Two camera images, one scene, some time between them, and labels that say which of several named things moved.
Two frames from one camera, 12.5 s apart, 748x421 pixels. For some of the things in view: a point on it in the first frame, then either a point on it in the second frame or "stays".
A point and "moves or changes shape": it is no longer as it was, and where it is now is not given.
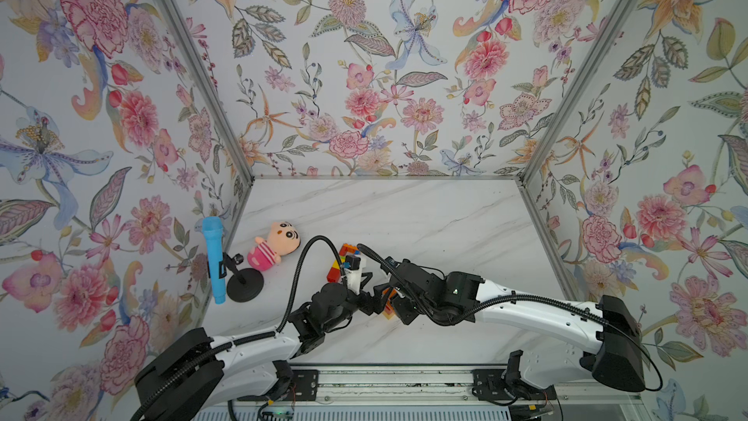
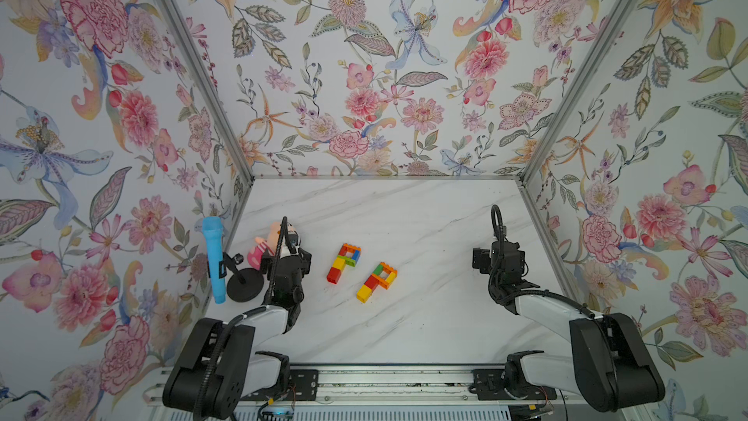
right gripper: [397, 306] → [483, 256]
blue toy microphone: [212, 228] stays
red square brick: [333, 275] stays
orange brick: [392, 294] moves or changes shape
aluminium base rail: [409, 386] stays
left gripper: [367, 307] → [304, 264]
